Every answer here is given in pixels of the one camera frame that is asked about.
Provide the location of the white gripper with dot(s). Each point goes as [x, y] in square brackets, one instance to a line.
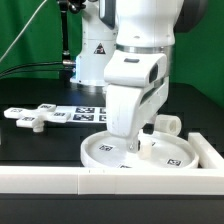
[137, 88]

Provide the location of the white round table top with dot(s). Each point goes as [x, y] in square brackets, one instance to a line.
[101, 150]

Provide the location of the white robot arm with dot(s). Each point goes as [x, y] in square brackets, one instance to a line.
[126, 49]

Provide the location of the white marker sheet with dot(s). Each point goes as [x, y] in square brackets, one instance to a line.
[84, 114]

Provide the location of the white cross-shaped table base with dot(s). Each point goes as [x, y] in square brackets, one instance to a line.
[35, 118]

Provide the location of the white L-shaped fence wall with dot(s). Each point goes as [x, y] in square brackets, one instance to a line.
[208, 179]

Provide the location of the black camera stand pole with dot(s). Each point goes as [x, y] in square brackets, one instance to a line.
[74, 6]

